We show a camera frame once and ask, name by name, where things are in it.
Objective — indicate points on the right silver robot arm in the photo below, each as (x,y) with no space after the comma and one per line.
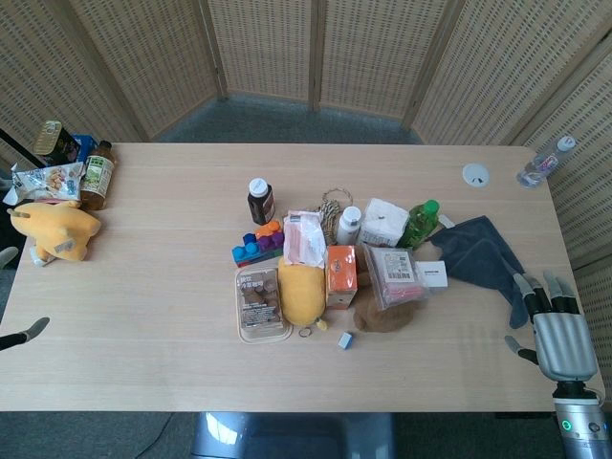
(581,421)

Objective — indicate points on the dark tin can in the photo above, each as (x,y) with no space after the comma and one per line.
(52,143)

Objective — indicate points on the coffee capsule tray box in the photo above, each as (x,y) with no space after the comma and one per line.
(259,303)

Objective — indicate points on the white pill bottle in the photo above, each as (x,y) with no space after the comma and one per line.
(348,227)

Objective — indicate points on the brown plush toy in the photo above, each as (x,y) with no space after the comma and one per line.
(382,315)

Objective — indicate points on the brown tea bottle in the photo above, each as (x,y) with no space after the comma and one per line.
(98,177)

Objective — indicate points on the clear bag with pink items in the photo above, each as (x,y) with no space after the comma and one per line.
(397,277)

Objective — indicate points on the colourful toy building blocks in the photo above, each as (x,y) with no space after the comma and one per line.
(260,244)

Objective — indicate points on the small blue white eraser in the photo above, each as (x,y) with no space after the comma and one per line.
(346,340)

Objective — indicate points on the wooden folding screen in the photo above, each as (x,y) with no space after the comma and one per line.
(306,57)

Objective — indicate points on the yellow plush toy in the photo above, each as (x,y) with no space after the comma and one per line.
(301,291)

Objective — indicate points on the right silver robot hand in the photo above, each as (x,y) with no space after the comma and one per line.
(559,337)

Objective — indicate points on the blue box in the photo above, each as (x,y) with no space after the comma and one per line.
(86,146)

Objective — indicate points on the orange carton box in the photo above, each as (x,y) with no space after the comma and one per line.
(341,275)

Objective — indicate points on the green bottle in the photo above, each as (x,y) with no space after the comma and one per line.
(420,224)

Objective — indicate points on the small white box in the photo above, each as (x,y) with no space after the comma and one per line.
(432,274)

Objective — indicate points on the clear water bottle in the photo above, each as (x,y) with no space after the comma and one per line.
(542,163)

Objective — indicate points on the grey cloth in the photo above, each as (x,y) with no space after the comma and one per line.
(483,258)

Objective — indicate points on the dark brown supplement bottle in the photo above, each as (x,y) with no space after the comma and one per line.
(260,203)

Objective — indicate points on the orange plush animal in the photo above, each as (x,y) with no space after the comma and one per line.
(57,229)

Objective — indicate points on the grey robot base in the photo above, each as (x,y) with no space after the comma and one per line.
(291,435)

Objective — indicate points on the snack bag with biscuits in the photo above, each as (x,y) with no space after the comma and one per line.
(48,184)

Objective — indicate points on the white tissue pack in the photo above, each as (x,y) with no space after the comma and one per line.
(385,222)

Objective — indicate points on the white table grommet cap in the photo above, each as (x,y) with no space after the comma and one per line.
(475,174)

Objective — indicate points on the pink white snack packet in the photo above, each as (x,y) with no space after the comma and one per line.
(303,239)

